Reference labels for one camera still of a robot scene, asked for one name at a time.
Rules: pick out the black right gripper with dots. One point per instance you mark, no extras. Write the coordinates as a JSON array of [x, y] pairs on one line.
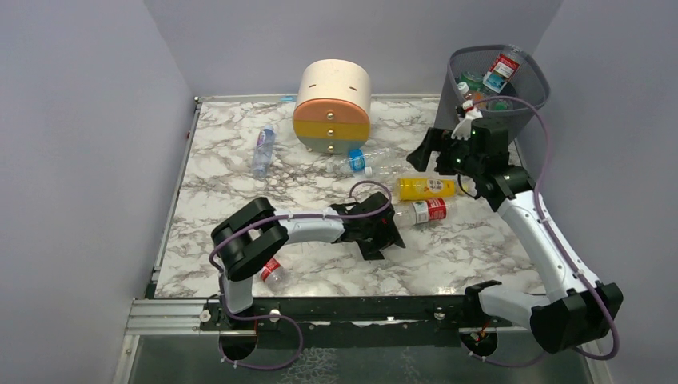
[[438, 154]]

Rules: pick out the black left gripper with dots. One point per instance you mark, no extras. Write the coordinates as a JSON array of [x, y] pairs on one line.
[[374, 226]]

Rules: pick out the yellow juice bottle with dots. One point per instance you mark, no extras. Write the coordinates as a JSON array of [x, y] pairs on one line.
[[416, 189]]

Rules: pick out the clear bottle blue label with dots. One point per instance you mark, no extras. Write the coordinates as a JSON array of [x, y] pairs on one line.
[[356, 161]]

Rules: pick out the red cap bottle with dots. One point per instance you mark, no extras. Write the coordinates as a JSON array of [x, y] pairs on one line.
[[506, 64], [416, 213], [274, 275]]

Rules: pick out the orange drink bottle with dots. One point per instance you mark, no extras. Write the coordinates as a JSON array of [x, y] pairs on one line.
[[472, 91]]

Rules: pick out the clear bottle green white label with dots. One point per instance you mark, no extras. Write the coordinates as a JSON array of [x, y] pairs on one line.
[[500, 104]]

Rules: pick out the green tinted bottle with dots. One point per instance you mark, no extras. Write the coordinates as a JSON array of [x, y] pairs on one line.
[[472, 79]]

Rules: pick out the clear bottle white blue cap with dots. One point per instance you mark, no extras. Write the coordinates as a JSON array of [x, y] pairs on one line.
[[388, 170]]

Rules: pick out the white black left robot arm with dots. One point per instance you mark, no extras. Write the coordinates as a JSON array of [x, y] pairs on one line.
[[247, 240]]

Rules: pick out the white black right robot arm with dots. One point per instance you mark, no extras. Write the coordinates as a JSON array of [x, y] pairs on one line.
[[529, 233]]

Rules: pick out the grey mesh waste bin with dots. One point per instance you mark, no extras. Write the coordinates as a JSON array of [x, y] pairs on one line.
[[528, 84]]

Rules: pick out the cream pastel drawer cabinet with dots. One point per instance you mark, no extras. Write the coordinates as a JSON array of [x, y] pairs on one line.
[[332, 111]]

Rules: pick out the clear bottle purple label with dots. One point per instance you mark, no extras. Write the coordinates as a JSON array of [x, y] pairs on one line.
[[263, 151]]

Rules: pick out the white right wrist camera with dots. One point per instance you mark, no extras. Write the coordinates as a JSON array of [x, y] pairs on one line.
[[463, 129]]

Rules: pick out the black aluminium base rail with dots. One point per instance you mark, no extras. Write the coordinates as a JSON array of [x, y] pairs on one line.
[[347, 322]]

